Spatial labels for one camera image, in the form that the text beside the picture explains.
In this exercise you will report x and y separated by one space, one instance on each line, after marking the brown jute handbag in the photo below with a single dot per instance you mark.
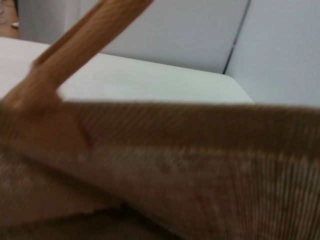
175 162

